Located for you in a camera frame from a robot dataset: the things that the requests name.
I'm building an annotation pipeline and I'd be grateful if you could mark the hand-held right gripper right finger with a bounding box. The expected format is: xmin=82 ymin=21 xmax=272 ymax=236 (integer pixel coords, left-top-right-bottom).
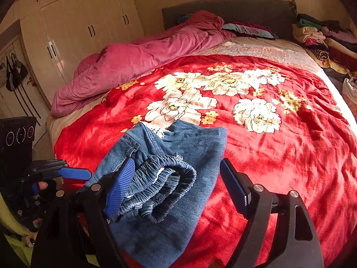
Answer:
xmin=219 ymin=158 xmax=324 ymax=268

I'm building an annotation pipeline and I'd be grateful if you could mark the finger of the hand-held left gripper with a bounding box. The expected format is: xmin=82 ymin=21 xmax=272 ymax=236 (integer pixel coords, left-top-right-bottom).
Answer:
xmin=59 ymin=167 xmax=93 ymax=182

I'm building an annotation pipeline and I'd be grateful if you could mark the yellow-green garment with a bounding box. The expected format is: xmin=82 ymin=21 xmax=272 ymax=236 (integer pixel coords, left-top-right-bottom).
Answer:
xmin=0 ymin=194 xmax=38 ymax=268

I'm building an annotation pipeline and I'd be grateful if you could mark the person's left hand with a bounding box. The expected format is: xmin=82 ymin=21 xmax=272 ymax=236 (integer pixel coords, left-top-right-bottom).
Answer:
xmin=36 ymin=179 xmax=64 ymax=200

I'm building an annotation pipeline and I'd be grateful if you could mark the red floral blanket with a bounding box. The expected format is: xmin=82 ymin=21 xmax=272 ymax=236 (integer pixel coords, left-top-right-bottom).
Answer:
xmin=54 ymin=54 xmax=357 ymax=268

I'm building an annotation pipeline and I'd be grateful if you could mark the blue denim pants lace trim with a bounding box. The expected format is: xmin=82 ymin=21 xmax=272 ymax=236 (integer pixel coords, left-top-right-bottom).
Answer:
xmin=83 ymin=119 xmax=228 ymax=268

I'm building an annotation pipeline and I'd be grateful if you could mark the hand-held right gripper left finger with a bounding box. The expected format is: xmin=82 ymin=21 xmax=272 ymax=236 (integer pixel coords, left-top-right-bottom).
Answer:
xmin=30 ymin=157 xmax=137 ymax=268

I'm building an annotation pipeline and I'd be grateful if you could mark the pink quilt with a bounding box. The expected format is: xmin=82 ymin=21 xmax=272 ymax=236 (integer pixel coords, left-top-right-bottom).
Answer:
xmin=50 ymin=10 xmax=237 ymax=118

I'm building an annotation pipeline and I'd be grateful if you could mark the dark handbag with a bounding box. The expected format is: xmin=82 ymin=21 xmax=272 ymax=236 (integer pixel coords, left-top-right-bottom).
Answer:
xmin=15 ymin=54 xmax=29 ymax=80

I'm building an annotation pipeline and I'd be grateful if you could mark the pile of folded clothes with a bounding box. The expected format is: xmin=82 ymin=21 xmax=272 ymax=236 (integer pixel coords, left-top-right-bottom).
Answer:
xmin=291 ymin=13 xmax=357 ymax=82

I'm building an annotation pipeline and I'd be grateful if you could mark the black striped handbag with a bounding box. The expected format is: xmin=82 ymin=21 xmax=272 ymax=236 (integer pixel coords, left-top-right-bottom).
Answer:
xmin=5 ymin=55 xmax=22 ymax=92

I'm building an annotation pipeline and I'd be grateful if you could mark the dark floral pillow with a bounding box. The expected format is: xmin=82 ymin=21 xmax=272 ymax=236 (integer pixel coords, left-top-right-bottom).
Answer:
xmin=222 ymin=21 xmax=277 ymax=40

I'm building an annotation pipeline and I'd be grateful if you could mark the white bag of clothes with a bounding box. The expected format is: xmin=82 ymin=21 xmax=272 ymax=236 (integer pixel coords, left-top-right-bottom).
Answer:
xmin=342 ymin=77 xmax=357 ymax=104

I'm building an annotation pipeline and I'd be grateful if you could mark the grey padded headboard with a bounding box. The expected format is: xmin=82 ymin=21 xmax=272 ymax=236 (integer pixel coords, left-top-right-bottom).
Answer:
xmin=161 ymin=0 xmax=298 ymax=41

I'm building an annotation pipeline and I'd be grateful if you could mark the black box with round dials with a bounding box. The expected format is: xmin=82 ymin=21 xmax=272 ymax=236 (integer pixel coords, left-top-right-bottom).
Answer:
xmin=0 ymin=116 xmax=37 ymax=159

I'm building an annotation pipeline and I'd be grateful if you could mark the cream wardrobe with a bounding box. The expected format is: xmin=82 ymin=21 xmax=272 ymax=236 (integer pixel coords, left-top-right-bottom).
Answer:
xmin=17 ymin=0 xmax=145 ymax=110

